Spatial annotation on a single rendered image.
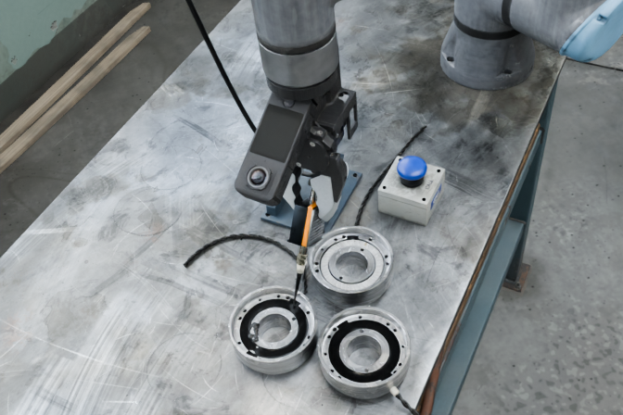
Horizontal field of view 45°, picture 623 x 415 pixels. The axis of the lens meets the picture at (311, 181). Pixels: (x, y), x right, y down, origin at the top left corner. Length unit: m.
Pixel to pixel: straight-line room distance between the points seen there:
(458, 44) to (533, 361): 0.89
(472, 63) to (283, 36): 0.58
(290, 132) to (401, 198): 0.30
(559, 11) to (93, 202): 0.70
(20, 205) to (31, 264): 1.29
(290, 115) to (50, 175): 1.74
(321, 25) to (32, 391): 0.56
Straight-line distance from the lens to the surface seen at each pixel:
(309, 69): 0.71
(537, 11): 1.09
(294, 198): 0.86
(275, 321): 0.94
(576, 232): 2.11
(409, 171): 0.99
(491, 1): 1.14
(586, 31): 1.06
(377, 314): 0.91
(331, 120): 0.78
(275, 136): 0.74
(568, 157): 2.29
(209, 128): 1.20
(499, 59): 1.21
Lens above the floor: 1.59
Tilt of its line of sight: 47 degrees down
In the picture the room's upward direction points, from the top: 7 degrees counter-clockwise
